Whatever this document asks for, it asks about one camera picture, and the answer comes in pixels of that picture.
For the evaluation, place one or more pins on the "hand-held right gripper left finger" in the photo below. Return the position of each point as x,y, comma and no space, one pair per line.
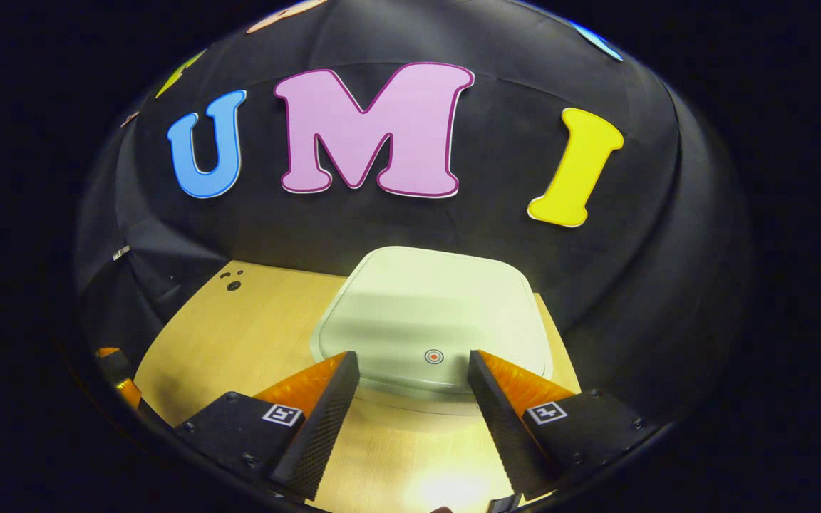
325,427

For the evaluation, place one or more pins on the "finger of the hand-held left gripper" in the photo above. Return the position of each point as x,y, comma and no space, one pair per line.
117,367

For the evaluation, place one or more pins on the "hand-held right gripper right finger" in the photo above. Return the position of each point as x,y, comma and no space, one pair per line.
499,420

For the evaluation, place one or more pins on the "green desktop garbage bin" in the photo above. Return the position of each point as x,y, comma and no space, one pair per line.
425,306

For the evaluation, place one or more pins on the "wooden desktop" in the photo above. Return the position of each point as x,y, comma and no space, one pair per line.
239,335

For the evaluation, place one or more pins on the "silver cloth clip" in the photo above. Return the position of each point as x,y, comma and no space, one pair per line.
120,253

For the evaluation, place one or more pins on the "black backdrop cloth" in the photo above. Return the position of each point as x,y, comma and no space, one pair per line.
382,221

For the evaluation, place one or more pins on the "pink cloth clip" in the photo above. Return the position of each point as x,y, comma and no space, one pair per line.
129,120

